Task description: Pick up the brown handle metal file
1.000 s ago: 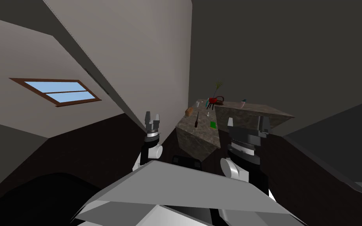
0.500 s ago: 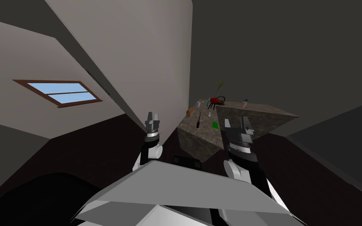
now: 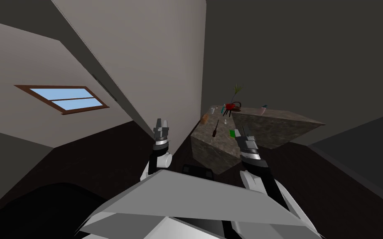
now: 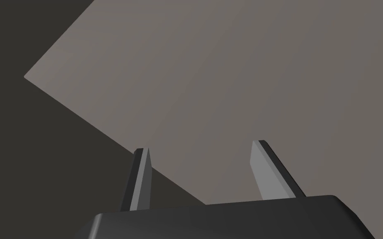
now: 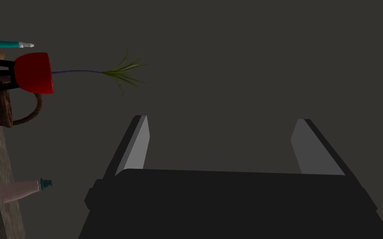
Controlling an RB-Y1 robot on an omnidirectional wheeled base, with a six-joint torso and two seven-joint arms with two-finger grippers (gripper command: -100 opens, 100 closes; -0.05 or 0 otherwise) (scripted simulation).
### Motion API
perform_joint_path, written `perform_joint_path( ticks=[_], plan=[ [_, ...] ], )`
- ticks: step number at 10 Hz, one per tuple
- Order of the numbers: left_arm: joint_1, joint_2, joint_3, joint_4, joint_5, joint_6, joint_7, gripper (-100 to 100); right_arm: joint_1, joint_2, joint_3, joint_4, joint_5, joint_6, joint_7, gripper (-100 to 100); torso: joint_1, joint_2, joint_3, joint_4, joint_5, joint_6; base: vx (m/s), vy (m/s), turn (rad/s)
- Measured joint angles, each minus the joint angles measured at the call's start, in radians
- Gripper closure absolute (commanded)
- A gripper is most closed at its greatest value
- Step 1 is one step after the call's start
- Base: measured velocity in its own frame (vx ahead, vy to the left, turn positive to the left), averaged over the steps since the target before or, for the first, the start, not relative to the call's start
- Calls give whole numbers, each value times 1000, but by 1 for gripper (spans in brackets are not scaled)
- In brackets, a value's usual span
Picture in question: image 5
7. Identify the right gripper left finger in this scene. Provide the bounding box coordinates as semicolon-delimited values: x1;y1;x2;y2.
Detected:
103;115;150;179

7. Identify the pink bottle with teal cap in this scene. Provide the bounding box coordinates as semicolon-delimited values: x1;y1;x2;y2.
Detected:
0;178;53;203

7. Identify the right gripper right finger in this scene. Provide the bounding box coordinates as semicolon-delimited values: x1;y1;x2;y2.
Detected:
290;118;346;176

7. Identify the teal bottle with white tip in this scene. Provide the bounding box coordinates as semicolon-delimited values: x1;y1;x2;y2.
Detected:
0;39;35;49

